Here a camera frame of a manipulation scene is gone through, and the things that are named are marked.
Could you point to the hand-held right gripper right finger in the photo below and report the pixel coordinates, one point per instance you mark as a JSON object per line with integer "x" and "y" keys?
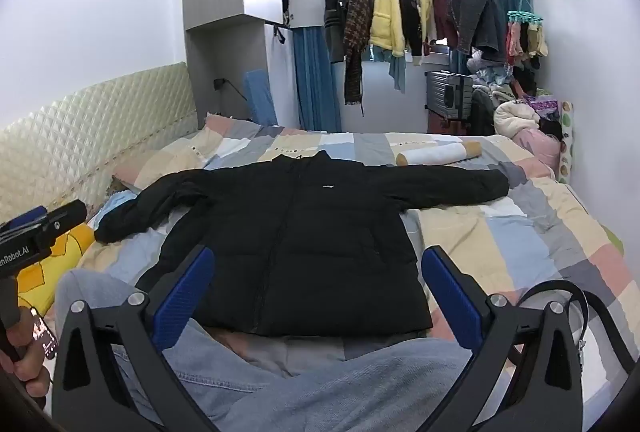
{"x": 452, "y": 302}

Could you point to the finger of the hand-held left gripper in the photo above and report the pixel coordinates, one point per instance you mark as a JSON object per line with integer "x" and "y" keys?
{"x": 27, "y": 218}
{"x": 67, "y": 217}

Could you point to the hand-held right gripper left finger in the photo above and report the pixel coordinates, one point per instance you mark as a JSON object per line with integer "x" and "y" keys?
{"x": 181, "y": 302}

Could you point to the black puffer jacket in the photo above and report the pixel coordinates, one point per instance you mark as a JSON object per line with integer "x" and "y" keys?
{"x": 310, "y": 232}

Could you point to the pile of assorted clothes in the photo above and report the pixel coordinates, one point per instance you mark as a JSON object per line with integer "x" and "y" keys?
{"x": 515, "y": 112}

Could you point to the row of hanging clothes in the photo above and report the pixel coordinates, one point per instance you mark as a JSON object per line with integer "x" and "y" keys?
{"x": 385, "y": 12}

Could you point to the person's left hand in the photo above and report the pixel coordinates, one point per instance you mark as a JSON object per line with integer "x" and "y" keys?
{"x": 27, "y": 369}

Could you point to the yellow plush toy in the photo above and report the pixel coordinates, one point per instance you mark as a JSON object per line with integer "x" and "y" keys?
{"x": 42, "y": 277}

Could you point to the light blue pillow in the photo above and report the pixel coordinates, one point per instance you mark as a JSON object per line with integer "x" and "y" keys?
{"x": 112, "y": 207}

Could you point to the pastel patchwork blanket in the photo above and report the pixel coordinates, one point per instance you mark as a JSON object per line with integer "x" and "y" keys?
{"x": 505, "y": 237}

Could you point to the black smartphone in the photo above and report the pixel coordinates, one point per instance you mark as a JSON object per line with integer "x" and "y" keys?
{"x": 46, "y": 336}

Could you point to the cream quilted headboard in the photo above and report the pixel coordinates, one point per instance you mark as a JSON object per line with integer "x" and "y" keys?
{"x": 100, "y": 122}

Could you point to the pastel patchwork pillow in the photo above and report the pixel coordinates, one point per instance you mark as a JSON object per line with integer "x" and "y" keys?
{"x": 160, "y": 167}

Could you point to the person's blue jeans legs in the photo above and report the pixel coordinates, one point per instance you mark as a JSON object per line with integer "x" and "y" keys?
{"x": 300, "y": 387}

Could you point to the white bolster with tan ends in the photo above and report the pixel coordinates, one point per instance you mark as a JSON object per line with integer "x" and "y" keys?
{"x": 440, "y": 153}

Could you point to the white green dotted cushion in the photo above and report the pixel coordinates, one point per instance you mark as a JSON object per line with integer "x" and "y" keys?
{"x": 566, "y": 137}

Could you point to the grey hard suitcase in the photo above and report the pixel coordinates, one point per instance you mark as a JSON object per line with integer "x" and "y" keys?
{"x": 447, "y": 94}

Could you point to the blue curtain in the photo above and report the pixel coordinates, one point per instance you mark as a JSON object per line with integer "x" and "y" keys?
{"x": 315, "y": 82}

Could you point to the green sock hanger with socks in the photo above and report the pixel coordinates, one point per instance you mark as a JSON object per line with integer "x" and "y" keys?
{"x": 525, "y": 34}

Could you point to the black wall socket plug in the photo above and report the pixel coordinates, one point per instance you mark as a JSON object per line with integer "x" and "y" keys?
{"x": 220, "y": 84}

